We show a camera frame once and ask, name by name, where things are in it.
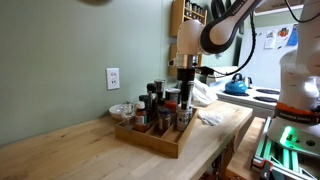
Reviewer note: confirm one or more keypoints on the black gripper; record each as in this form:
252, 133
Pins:
185, 75

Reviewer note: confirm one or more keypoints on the white spice container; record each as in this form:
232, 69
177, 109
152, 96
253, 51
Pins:
183, 117

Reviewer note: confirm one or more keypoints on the red lid spice jar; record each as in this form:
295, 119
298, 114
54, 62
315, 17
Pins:
171, 106

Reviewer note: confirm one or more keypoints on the brown spice jar blue lid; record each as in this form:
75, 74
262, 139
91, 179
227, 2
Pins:
164, 119

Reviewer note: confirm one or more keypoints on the wooden spice tray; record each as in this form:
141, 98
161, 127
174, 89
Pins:
170, 143

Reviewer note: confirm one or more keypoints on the hot sauce bottle white cap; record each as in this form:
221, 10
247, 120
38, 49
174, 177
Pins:
140, 123

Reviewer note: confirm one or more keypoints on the upper wooden spice rack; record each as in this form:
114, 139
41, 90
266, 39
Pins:
184, 10

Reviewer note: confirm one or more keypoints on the large crumpled white paper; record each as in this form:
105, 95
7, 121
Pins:
202, 94

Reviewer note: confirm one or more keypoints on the tall steel pepper grinder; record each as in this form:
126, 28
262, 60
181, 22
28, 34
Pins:
160, 84

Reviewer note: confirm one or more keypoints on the small crumpled white napkin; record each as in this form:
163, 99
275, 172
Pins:
209, 118

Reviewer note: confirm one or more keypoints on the blue kettle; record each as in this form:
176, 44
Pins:
236, 85

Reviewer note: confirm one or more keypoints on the clear glass jar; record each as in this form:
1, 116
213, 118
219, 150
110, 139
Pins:
127, 115

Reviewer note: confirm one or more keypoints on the white bowl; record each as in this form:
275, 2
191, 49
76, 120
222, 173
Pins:
116, 111

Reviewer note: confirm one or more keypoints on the white stove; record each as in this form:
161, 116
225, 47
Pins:
262, 103

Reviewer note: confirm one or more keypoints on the white refrigerator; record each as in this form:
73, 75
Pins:
272, 43

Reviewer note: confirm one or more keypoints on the white wall outlet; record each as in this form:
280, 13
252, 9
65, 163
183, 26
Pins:
112, 78

